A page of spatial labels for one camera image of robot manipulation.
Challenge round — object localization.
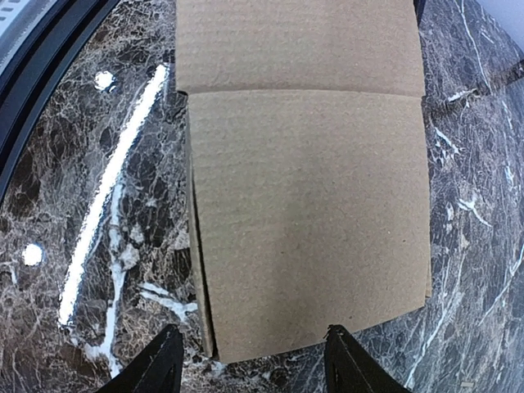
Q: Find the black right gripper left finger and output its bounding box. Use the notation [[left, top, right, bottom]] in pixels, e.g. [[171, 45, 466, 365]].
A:
[[97, 324, 183, 393]]

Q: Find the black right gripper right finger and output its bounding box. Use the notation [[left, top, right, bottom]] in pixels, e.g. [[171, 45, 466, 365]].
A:
[[324, 324, 409, 393]]

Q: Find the brown cardboard box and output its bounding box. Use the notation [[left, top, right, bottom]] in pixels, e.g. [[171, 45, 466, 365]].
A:
[[175, 1, 431, 364]]

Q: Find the black front table rail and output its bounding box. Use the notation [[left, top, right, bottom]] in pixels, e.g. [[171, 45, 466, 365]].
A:
[[1, 1, 118, 196]]

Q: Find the white slotted cable duct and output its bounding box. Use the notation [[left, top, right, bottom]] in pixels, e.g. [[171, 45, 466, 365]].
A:
[[1, 0, 47, 37]]

